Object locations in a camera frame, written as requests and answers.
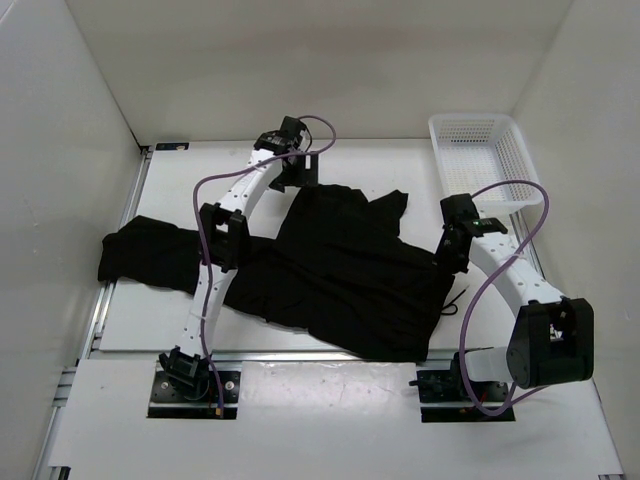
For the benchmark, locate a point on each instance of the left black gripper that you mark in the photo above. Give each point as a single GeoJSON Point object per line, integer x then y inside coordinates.
{"type": "Point", "coordinates": [305, 178]}

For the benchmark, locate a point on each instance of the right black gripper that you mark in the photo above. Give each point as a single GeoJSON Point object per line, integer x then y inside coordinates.
{"type": "Point", "coordinates": [453, 266]}

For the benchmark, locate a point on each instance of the black trousers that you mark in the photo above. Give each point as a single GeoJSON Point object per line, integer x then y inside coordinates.
{"type": "Point", "coordinates": [339, 270]}

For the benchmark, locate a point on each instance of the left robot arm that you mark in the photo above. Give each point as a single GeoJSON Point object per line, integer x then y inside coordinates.
{"type": "Point", "coordinates": [223, 204]}

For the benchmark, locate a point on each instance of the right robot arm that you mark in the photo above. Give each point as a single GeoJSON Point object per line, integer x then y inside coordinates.
{"type": "Point", "coordinates": [490, 251]}

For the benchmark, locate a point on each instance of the white plastic mesh basket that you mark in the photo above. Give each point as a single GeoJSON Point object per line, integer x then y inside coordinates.
{"type": "Point", "coordinates": [473, 151]}

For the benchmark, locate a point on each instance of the blue label sticker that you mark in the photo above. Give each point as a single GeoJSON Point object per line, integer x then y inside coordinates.
{"type": "Point", "coordinates": [172, 146]}

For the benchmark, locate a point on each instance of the right aluminium rail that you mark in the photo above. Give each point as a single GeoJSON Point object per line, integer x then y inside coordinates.
{"type": "Point", "coordinates": [530, 240]}

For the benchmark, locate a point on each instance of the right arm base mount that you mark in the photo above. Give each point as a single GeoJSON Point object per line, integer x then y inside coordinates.
{"type": "Point", "coordinates": [443, 399]}

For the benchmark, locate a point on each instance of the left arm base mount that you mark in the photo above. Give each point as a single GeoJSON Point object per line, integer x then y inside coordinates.
{"type": "Point", "coordinates": [168, 401]}

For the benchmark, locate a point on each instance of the front aluminium rail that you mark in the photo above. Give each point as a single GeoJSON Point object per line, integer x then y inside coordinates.
{"type": "Point", "coordinates": [237, 356]}

